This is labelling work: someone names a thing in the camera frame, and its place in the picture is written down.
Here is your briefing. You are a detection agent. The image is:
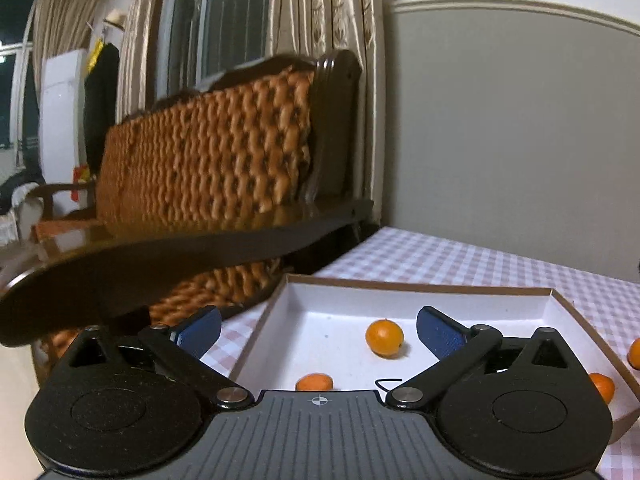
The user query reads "dark window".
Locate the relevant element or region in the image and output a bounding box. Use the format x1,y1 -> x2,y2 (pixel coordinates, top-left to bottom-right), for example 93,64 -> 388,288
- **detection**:
0,0 -> 41,171

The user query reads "pink checkered tablecloth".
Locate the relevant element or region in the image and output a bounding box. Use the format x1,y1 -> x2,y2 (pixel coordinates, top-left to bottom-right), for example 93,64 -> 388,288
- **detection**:
197,226 -> 640,480

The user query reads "beige striped curtain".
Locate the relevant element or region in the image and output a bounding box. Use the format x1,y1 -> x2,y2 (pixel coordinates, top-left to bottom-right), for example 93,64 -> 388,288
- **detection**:
270,0 -> 388,226
117,0 -> 173,121

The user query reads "red item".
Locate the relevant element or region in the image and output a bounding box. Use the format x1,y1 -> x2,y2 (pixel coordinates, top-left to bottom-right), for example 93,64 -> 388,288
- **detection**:
72,165 -> 96,201

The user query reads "wooden armchair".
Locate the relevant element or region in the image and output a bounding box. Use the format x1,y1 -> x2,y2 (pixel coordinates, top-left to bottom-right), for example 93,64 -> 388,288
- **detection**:
0,170 -> 98,271

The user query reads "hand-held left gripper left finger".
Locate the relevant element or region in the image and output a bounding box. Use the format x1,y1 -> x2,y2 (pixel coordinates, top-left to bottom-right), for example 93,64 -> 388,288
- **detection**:
47,306 -> 252,409

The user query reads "black hanging garment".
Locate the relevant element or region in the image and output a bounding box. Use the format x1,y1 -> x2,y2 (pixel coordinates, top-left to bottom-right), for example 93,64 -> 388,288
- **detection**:
82,42 -> 121,176

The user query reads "white refrigerator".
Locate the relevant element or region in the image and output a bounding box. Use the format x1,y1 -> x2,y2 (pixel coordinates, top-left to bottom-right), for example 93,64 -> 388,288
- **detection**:
40,49 -> 88,186

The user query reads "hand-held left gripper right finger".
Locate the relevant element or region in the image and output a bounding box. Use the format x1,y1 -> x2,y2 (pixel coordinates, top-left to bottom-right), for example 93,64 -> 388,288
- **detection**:
386,306 -> 586,410

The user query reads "wooden sofa with woven cushion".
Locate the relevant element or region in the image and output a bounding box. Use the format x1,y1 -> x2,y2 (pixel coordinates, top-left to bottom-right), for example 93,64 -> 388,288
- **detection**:
0,49 -> 376,391

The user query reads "white cardboard box tray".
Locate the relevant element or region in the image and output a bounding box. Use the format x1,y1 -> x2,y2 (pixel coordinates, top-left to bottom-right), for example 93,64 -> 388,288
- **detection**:
227,274 -> 640,446

